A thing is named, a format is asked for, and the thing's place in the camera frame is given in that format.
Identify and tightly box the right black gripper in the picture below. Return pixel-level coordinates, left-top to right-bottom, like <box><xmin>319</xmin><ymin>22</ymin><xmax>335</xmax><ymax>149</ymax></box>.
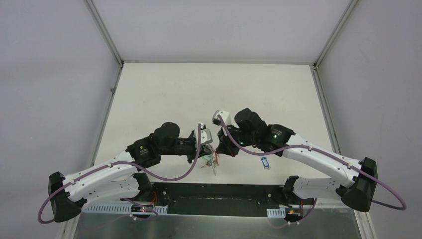
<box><xmin>216</xmin><ymin>122</ymin><xmax>258</xmax><ymax>157</ymax></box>

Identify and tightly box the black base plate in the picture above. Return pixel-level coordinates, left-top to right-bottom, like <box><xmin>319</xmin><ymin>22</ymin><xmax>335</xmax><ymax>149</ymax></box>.
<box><xmin>120</xmin><ymin>171</ymin><xmax>315</xmax><ymax>218</ymax></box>

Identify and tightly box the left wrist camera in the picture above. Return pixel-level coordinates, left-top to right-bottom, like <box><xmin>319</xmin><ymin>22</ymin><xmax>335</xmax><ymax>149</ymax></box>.
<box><xmin>194</xmin><ymin>122</ymin><xmax>213</xmax><ymax>146</ymax></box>

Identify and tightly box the metal crescent keyring plate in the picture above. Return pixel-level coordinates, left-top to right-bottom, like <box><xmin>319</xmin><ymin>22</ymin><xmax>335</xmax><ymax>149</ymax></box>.
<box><xmin>201</xmin><ymin>148</ymin><xmax>219</xmax><ymax>176</ymax></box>

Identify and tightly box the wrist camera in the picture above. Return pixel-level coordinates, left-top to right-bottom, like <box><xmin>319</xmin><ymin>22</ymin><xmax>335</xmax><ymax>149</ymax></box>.
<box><xmin>194</xmin><ymin>122</ymin><xmax>213</xmax><ymax>146</ymax></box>
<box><xmin>212</xmin><ymin>110</ymin><xmax>231</xmax><ymax>127</ymax></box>

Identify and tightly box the blue key tag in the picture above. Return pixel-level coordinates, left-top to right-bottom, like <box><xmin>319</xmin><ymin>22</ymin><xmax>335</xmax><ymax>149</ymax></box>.
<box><xmin>261</xmin><ymin>157</ymin><xmax>270</xmax><ymax>170</ymax></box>

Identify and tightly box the left white cable duct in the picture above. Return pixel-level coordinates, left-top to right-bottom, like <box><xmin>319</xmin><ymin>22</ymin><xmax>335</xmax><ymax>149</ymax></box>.
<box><xmin>82</xmin><ymin>203</ymin><xmax>153</xmax><ymax>215</ymax></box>

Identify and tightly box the white cable duct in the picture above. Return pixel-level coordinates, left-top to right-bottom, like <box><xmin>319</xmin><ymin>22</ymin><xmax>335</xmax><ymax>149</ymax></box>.
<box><xmin>266</xmin><ymin>208</ymin><xmax>286</xmax><ymax>219</ymax></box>
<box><xmin>82</xmin><ymin>203</ymin><xmax>153</xmax><ymax>215</ymax></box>

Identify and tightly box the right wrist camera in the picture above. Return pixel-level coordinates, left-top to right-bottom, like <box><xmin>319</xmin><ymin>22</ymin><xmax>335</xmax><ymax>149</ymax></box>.
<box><xmin>212</xmin><ymin>110</ymin><xmax>231</xmax><ymax>127</ymax></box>

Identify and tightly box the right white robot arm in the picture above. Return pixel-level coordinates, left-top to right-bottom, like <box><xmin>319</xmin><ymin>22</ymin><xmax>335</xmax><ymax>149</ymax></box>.
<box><xmin>212</xmin><ymin>108</ymin><xmax>378</xmax><ymax>212</ymax></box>

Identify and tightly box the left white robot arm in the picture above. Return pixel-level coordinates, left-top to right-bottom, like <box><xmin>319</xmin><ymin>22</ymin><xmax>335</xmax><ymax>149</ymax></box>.
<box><xmin>46</xmin><ymin>122</ymin><xmax>212</xmax><ymax>223</ymax></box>

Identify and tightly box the red key tag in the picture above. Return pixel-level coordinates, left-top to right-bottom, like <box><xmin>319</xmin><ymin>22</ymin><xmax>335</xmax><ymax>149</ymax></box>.
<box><xmin>214</xmin><ymin>152</ymin><xmax>219</xmax><ymax>166</ymax></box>

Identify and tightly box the circuit board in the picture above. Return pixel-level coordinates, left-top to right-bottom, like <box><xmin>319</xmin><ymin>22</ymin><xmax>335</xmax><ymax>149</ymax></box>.
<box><xmin>284</xmin><ymin>208</ymin><xmax>304</xmax><ymax>223</ymax></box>
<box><xmin>131</xmin><ymin>205</ymin><xmax>154</xmax><ymax>213</ymax></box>

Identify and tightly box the green key tag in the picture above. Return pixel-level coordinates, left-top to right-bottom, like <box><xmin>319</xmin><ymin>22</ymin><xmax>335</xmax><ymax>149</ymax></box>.
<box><xmin>204</xmin><ymin>159</ymin><xmax>214</xmax><ymax>167</ymax></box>

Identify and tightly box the right circuit board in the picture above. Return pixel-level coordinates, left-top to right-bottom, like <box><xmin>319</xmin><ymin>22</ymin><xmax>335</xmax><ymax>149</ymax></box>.
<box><xmin>284</xmin><ymin>208</ymin><xmax>304</xmax><ymax>223</ymax></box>

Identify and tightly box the right white cable duct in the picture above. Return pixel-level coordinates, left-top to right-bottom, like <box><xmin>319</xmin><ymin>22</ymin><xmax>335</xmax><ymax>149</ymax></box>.
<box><xmin>266</xmin><ymin>208</ymin><xmax>286</xmax><ymax>219</ymax></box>

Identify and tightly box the left circuit board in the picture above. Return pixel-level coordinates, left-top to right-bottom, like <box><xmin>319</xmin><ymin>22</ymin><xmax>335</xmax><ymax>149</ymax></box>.
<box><xmin>131</xmin><ymin>205</ymin><xmax>154</xmax><ymax>213</ymax></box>

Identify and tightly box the aluminium frame rail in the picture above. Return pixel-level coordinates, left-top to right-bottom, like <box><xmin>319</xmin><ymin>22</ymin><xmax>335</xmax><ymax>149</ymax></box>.
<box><xmin>70</xmin><ymin>183</ymin><xmax>367</xmax><ymax>209</ymax></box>

